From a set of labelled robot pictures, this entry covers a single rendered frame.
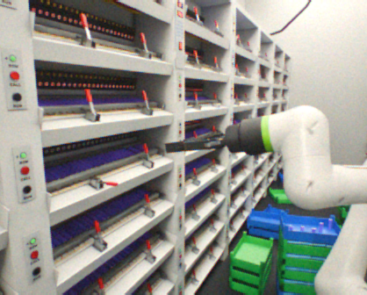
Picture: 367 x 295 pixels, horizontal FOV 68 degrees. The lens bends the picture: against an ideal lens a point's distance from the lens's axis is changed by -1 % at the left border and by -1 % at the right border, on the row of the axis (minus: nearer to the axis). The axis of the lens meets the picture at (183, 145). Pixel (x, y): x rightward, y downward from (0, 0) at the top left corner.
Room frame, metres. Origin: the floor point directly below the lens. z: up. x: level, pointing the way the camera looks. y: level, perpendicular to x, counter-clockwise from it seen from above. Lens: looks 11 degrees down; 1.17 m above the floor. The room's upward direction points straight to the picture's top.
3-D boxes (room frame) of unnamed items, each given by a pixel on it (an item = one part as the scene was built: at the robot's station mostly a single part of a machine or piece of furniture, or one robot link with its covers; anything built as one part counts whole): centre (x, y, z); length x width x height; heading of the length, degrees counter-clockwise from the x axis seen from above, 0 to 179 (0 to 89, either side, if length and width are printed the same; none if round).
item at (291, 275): (1.42, -0.72, 0.20); 0.30 x 0.20 x 0.08; 77
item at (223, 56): (1.85, -0.22, 0.88); 0.20 x 0.09 x 1.75; 62
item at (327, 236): (1.42, -0.72, 0.44); 0.30 x 0.20 x 0.08; 77
